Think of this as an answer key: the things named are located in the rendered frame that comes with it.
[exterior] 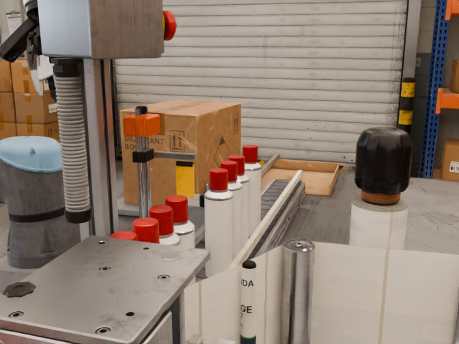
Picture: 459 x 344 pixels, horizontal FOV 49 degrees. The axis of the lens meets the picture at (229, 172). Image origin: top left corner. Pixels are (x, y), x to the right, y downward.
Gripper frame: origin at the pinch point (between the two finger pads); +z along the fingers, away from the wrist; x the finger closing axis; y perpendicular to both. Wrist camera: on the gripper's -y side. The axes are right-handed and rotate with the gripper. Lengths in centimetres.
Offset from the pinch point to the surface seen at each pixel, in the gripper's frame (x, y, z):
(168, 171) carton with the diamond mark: 29.0, 17.8, 18.4
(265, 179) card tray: 72, 42, 22
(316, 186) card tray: 66, 58, 28
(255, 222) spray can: 7, 40, 36
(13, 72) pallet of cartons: 274, -148, -116
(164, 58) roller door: 401, -48, -146
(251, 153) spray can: 2.3, 42.3, 21.5
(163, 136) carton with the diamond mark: 26.2, 18.8, 9.1
